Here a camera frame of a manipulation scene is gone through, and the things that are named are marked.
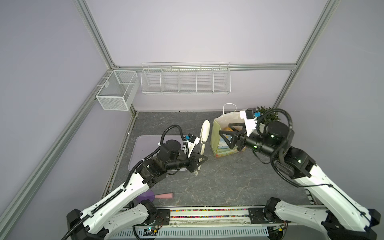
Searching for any lavender cutting mat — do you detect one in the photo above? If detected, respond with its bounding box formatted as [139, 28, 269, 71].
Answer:
[128, 134, 187, 172]

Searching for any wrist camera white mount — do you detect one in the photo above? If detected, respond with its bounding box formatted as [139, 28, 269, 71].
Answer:
[240, 108, 261, 137]
[183, 134, 201, 158]

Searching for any round orange fake bun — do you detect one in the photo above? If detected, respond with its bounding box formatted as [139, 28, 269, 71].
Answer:
[223, 127, 233, 132]

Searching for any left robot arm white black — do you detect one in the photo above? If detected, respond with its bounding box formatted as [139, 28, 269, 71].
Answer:
[63, 137, 208, 240]

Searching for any white mesh box basket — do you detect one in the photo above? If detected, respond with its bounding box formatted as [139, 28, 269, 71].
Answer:
[96, 70, 140, 111]

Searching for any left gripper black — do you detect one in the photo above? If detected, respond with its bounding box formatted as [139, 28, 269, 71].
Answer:
[166, 150, 207, 173]

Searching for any paper bag with landscape print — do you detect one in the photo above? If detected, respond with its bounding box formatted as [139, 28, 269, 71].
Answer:
[210, 103, 244, 158]

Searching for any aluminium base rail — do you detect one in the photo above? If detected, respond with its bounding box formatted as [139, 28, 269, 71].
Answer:
[80, 204, 337, 230]

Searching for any purple scoop with pink handle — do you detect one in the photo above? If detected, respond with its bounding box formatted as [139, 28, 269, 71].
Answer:
[135, 191, 174, 203]

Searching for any white wire shelf basket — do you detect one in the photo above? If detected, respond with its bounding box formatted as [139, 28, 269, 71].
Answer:
[141, 62, 232, 95]

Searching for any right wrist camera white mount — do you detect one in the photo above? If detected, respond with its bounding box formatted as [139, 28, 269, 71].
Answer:
[240, 108, 261, 137]

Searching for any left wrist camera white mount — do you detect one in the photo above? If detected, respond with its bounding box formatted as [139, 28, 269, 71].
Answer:
[183, 134, 201, 158]

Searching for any potted green plant white pot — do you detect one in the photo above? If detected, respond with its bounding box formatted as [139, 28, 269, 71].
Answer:
[256, 106, 280, 133]

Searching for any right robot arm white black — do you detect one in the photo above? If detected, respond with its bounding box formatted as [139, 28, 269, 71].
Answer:
[219, 122, 381, 240]

